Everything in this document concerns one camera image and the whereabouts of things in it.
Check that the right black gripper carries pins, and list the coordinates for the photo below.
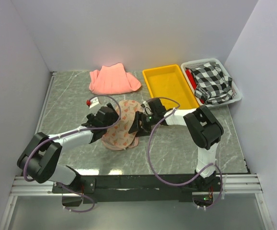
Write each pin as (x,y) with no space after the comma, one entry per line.
(144,131)

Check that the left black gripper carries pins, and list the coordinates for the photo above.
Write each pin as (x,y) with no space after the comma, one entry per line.
(115,117)

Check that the pink mesh laundry bag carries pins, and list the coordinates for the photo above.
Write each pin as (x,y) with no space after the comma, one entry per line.
(117,137)

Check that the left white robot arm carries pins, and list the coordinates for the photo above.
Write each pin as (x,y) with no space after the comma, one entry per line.
(39,160)

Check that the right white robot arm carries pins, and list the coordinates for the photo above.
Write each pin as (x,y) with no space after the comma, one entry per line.
(204,128)

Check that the pink pleated skirt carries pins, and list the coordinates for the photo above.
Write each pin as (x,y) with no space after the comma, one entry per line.
(113,80)

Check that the yellow plastic tray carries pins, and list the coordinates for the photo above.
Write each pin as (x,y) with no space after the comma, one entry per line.
(170,83)

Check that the black base beam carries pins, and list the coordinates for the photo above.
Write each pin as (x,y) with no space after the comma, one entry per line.
(124,188)

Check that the red cloth in basket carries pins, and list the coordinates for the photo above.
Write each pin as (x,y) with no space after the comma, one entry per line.
(191,78)

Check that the white plastic basket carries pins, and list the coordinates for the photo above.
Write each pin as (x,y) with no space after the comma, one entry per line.
(196,63)

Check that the black white checkered cloth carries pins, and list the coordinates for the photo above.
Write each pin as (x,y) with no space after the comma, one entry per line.
(213,87)

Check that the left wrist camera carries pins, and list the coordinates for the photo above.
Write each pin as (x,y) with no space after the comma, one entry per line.
(93,104)

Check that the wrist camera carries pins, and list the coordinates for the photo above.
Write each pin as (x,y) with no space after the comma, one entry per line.
(93,104)
(146,108)

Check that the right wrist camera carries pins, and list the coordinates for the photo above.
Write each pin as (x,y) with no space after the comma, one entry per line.
(146,108)

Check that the aluminium rail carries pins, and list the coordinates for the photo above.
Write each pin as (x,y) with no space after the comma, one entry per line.
(232,184)

